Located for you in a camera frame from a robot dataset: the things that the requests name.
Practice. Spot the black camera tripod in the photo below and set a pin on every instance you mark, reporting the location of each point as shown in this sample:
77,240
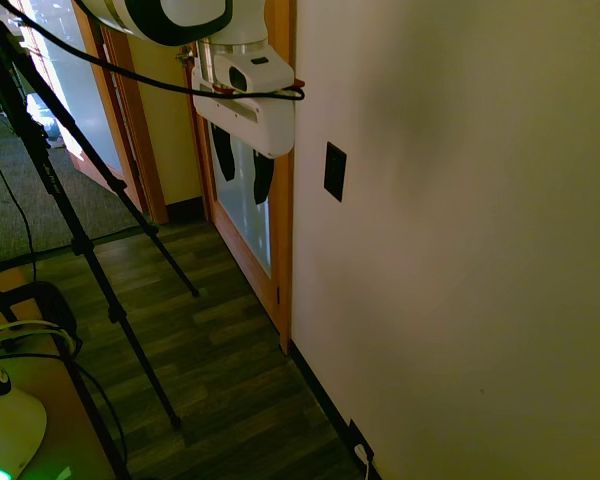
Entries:
75,220

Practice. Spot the wooden door with frosted glass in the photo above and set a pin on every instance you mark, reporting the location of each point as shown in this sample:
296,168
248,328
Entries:
245,215

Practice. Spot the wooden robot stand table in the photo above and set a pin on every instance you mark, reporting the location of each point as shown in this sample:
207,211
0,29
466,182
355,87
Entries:
45,390

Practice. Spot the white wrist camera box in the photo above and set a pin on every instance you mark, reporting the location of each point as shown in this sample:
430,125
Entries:
252,72

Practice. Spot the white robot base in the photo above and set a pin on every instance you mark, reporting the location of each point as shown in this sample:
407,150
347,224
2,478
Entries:
7,425

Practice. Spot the black baseboard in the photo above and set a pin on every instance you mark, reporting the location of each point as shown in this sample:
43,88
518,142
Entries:
330,400

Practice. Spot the frosted glass wall panel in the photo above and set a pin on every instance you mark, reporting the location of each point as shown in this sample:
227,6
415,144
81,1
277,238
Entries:
75,95

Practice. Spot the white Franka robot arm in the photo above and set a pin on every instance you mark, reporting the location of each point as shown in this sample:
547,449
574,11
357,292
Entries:
180,17

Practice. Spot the black wall power outlet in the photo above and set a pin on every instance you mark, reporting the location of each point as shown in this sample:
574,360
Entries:
358,437

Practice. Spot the white power plug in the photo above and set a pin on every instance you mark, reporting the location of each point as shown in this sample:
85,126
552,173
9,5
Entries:
364,457

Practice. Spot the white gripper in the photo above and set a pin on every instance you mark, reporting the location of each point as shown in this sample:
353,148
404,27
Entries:
252,117

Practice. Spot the wooden door frame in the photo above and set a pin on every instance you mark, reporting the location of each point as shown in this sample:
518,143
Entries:
130,135

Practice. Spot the black clamp on table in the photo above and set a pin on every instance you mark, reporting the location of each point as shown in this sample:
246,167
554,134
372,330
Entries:
35,307

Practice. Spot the black wall light switch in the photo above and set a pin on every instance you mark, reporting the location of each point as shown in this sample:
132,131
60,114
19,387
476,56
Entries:
334,171

